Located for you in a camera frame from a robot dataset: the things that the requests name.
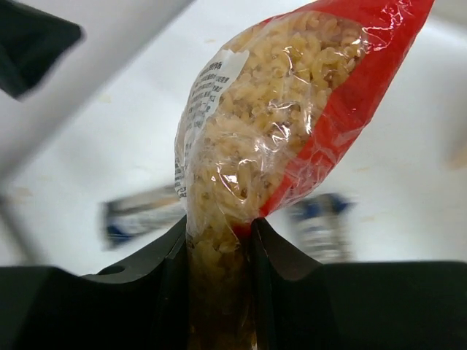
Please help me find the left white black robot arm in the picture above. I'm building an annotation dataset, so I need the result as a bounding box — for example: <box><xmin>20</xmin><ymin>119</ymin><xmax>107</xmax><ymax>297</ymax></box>
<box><xmin>1</xmin><ymin>1</ymin><xmax>191</xmax><ymax>182</ymax></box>

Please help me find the red clear pasta bag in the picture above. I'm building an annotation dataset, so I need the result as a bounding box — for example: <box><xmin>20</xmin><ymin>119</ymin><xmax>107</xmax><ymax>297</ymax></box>
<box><xmin>174</xmin><ymin>1</ymin><xmax>433</xmax><ymax>349</ymax></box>

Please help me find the blue spaghetti packet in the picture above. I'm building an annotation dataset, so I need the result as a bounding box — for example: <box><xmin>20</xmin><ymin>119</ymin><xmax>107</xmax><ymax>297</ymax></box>
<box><xmin>102</xmin><ymin>185</ymin><xmax>185</xmax><ymax>249</ymax></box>
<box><xmin>287</xmin><ymin>193</ymin><xmax>354</xmax><ymax>264</ymax></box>

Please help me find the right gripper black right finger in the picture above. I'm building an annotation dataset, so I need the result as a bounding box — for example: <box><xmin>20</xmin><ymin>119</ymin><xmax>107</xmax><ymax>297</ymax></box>
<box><xmin>252</xmin><ymin>219</ymin><xmax>466</xmax><ymax>349</ymax></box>

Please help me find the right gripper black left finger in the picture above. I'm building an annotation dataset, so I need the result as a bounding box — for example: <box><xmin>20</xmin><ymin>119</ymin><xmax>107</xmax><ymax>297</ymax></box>
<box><xmin>1</xmin><ymin>219</ymin><xmax>188</xmax><ymax>349</ymax></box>

